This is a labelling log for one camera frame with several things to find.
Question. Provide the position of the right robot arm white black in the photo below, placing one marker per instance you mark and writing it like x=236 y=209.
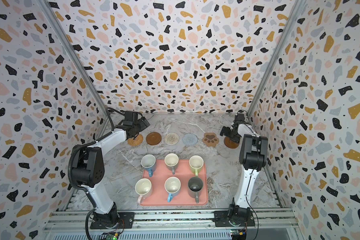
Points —
x=252 y=159

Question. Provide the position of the cream mug blue handle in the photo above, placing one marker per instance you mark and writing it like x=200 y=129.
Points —
x=173 y=187

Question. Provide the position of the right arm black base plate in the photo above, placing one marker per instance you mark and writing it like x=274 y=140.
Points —
x=221 y=219

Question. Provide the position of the dark brown wooden coaster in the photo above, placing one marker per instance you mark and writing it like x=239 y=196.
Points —
x=153 y=138

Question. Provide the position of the circuit board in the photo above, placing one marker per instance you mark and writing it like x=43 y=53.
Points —
x=113 y=235
x=238 y=234

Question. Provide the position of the woven rattan coaster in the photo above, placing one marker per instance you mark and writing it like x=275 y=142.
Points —
x=136 y=141

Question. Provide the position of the cream mug grey handle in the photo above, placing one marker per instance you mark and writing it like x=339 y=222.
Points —
x=172 y=162

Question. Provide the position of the dark grey mug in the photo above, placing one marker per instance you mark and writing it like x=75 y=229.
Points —
x=195 y=186

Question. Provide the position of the left circuit board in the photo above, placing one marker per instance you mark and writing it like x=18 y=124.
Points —
x=113 y=235

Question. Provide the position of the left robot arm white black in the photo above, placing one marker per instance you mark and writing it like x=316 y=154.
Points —
x=86 y=168

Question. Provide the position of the blue grey woven coaster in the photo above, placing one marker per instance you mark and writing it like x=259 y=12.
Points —
x=190 y=139

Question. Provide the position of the grey mug blue handle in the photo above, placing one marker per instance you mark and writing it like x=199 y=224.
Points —
x=148 y=162

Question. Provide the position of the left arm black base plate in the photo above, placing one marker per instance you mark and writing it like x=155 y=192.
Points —
x=122 y=220

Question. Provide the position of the aluminium mounting rail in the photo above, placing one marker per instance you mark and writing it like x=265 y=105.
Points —
x=271 y=224

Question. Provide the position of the brown paw shaped coaster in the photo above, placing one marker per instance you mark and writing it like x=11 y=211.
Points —
x=210 y=139

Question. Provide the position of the light green mug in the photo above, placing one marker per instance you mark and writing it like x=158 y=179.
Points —
x=196 y=164

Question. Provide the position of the pink rectangular tray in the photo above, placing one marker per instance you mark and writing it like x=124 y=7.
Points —
x=164 y=188

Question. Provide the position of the right circuit board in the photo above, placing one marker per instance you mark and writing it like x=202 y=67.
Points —
x=238 y=234

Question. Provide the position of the beige braided round coaster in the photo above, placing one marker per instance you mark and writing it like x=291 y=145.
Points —
x=172 y=138

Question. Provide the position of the cream mug pink handle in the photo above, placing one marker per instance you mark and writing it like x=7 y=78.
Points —
x=144 y=189

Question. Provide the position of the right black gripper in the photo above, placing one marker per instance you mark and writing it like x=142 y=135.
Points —
x=228 y=132

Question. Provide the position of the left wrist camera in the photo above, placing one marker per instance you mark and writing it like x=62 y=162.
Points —
x=131 y=118

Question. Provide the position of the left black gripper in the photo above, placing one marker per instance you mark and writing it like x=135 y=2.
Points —
x=143 y=125

